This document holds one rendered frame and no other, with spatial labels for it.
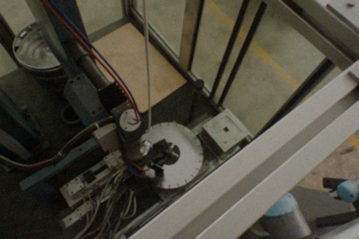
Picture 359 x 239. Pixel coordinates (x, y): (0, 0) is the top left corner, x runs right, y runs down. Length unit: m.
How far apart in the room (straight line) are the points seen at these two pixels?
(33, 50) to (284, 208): 1.35
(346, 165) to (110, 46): 2.14
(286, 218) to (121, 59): 1.36
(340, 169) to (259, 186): 2.58
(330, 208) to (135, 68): 1.84
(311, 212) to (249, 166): 2.33
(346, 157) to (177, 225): 2.69
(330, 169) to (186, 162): 1.64
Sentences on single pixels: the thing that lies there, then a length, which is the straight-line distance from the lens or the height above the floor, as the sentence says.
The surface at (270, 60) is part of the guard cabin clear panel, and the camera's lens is 1.20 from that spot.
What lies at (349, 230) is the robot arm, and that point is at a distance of 1.15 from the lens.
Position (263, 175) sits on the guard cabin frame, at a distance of 0.24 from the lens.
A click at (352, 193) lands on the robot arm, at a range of 1.25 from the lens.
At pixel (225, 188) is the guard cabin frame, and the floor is 2.05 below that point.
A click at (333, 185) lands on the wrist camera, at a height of 1.06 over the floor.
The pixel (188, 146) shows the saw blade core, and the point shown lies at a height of 0.95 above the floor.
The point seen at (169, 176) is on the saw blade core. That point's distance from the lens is 1.34.
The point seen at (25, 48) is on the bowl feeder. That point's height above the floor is 1.07.
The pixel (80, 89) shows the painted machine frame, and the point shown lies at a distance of 0.87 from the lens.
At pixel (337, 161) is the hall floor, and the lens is 2.80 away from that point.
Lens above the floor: 2.25
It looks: 65 degrees down
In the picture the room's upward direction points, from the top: 10 degrees clockwise
